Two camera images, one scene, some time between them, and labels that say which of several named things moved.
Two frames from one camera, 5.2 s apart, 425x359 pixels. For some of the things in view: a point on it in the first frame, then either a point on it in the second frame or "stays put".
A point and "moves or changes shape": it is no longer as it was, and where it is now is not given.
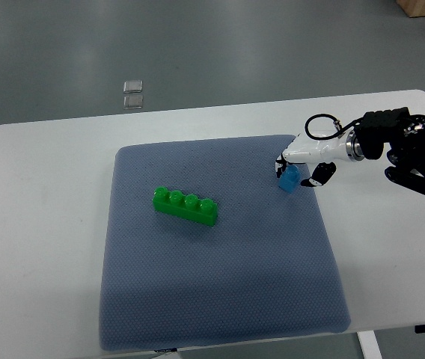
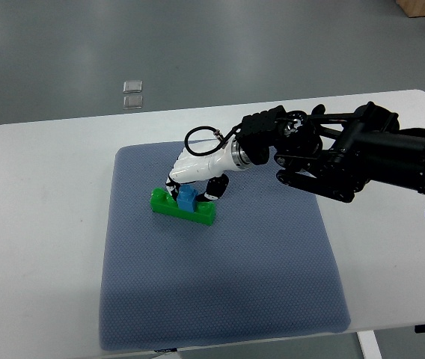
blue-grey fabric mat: (268, 268) stays put
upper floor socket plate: (132, 86) stays put
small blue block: (290, 179) moves or changes shape
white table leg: (369, 345) stays put
